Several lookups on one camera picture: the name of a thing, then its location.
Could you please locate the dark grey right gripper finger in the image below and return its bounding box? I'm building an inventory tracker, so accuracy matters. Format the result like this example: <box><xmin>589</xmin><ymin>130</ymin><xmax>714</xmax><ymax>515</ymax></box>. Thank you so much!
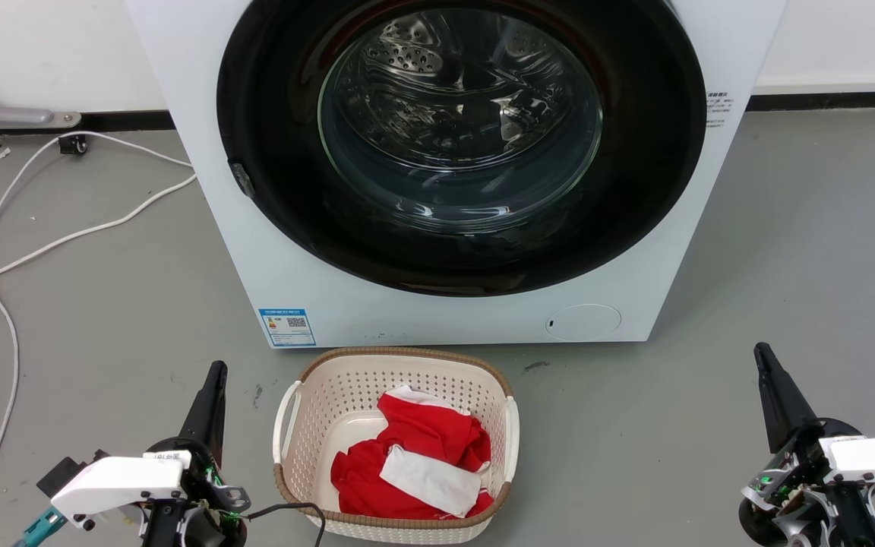
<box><xmin>754</xmin><ymin>342</ymin><xmax>819</xmax><ymax>454</ymax></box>

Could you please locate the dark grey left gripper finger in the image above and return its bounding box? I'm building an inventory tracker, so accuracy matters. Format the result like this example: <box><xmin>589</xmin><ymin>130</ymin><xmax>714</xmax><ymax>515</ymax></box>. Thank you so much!
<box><xmin>179</xmin><ymin>361</ymin><xmax>228</xmax><ymax>466</ymax></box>

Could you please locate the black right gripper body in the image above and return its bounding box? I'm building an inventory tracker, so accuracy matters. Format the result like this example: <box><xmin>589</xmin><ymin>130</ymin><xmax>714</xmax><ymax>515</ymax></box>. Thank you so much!
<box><xmin>739</xmin><ymin>418</ymin><xmax>865</xmax><ymax>547</ymax></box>

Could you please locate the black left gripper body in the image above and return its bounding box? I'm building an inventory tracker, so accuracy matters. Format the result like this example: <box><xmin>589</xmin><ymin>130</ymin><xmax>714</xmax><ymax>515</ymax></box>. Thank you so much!
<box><xmin>145</xmin><ymin>438</ymin><xmax>250</xmax><ymax>547</ymax></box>

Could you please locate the cream laundry basket brown rim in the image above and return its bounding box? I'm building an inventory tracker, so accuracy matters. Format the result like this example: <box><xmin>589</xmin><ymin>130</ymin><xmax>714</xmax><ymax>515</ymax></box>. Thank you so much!
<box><xmin>272</xmin><ymin>347</ymin><xmax>520</xmax><ymax>545</ymax></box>

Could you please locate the blue energy label sticker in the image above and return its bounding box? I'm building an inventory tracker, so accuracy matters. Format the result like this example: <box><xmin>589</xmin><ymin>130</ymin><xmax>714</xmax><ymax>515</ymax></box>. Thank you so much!
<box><xmin>258</xmin><ymin>308</ymin><xmax>317</xmax><ymax>348</ymax></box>

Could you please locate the red and white garment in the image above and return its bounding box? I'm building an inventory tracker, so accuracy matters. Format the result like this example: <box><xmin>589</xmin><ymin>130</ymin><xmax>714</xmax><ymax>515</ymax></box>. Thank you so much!
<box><xmin>330</xmin><ymin>385</ymin><xmax>496</xmax><ymax>521</ymax></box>

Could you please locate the round white filter cover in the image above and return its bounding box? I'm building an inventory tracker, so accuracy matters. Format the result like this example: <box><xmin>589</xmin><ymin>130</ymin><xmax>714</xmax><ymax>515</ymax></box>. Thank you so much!
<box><xmin>545</xmin><ymin>304</ymin><xmax>622</xmax><ymax>343</ymax></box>

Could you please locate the white front-load washing machine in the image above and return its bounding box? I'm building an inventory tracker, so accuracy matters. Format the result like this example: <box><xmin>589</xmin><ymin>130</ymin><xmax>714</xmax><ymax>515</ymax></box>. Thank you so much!
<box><xmin>125</xmin><ymin>0</ymin><xmax>788</xmax><ymax>349</ymax></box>

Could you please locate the black round washer door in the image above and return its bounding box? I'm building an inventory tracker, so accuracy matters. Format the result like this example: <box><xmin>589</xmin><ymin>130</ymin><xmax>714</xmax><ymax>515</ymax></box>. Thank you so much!
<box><xmin>216</xmin><ymin>0</ymin><xmax>708</xmax><ymax>297</ymax></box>

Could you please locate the small printed text sticker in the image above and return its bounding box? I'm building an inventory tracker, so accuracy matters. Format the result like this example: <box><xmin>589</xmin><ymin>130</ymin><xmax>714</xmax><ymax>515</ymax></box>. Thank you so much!
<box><xmin>706</xmin><ymin>91</ymin><xmax>733</xmax><ymax>130</ymax></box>

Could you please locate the steel washing drum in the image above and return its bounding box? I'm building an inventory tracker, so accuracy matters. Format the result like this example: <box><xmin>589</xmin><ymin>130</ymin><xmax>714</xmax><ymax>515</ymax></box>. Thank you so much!
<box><xmin>319</xmin><ymin>8</ymin><xmax>604</xmax><ymax>229</ymax></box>

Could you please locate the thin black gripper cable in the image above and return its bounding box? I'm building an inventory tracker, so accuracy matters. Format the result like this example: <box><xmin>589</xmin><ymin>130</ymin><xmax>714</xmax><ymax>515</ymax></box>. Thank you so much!
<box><xmin>246</xmin><ymin>501</ymin><xmax>327</xmax><ymax>547</ymax></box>

